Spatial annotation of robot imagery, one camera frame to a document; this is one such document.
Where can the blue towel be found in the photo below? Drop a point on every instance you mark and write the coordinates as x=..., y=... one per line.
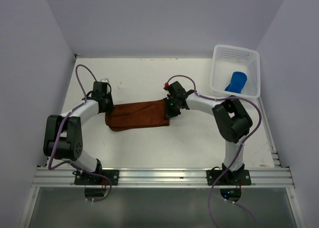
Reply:
x=237, y=82

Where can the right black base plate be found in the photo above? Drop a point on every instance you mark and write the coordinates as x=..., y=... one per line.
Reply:
x=229, y=179

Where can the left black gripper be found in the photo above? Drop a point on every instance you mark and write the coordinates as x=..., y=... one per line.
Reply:
x=111, y=107

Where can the aluminium mounting rail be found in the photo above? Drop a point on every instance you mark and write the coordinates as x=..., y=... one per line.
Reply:
x=165, y=178

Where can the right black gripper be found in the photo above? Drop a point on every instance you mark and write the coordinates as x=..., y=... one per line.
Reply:
x=168, y=113

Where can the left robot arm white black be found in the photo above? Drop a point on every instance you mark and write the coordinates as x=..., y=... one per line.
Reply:
x=63, y=142

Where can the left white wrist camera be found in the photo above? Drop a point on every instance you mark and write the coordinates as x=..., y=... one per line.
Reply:
x=106, y=80

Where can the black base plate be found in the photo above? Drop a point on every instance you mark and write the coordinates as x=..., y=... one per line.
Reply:
x=101, y=177
x=229, y=179

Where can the brown towel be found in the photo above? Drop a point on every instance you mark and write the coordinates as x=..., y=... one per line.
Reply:
x=137, y=115

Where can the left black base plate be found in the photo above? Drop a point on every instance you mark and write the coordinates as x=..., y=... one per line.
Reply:
x=101, y=177

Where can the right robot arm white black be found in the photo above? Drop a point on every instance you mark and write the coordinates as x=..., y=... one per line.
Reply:
x=232, y=120

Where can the white plastic basket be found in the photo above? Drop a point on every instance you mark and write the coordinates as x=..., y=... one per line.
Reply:
x=235, y=71

